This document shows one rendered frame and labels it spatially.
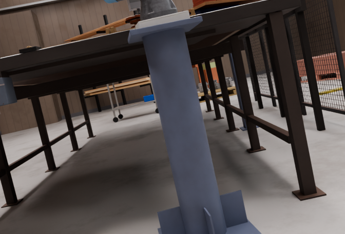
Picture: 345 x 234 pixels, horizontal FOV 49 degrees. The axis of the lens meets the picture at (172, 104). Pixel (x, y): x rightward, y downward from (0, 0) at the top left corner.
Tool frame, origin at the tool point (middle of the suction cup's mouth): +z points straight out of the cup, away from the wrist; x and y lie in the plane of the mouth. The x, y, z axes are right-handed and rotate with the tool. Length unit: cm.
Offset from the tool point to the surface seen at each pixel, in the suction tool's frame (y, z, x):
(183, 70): -2, 30, 49
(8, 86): 67, 20, 6
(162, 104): 8, 41, 45
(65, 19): 25, -211, -1063
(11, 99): 67, 26, 7
